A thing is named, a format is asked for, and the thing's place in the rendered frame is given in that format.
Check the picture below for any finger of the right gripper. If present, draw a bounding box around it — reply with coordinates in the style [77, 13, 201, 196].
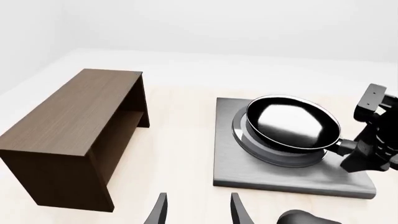
[353, 124, 381, 144]
[340, 139, 379, 174]

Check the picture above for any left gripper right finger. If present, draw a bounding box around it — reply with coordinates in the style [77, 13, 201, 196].
[230, 192, 255, 224]

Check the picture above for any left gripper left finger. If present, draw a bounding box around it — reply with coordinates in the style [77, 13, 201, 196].
[143, 192, 169, 224]

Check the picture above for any flat grey stove plate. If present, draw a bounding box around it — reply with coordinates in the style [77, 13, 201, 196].
[213, 97, 377, 200]

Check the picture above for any round black stove knob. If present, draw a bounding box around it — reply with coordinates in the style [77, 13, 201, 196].
[277, 209, 343, 224]

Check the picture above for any small flat plate on stalk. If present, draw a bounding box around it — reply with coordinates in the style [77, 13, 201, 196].
[353, 83, 388, 122]

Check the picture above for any dark brown wooden shelf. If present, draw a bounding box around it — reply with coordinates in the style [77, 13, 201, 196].
[0, 68, 150, 213]

